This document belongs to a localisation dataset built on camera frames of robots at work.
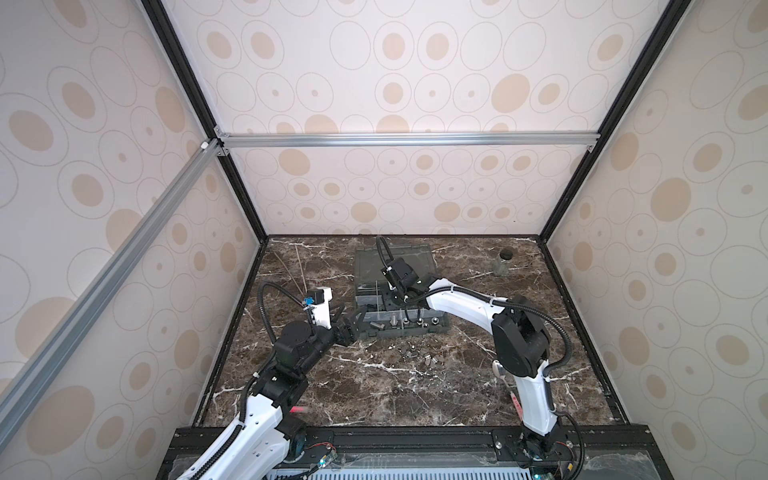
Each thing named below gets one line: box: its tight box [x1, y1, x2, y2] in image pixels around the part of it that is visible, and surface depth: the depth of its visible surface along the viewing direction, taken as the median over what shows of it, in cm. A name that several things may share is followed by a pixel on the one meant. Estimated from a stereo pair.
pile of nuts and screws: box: [403, 345, 440, 365], surface depth 89 cm
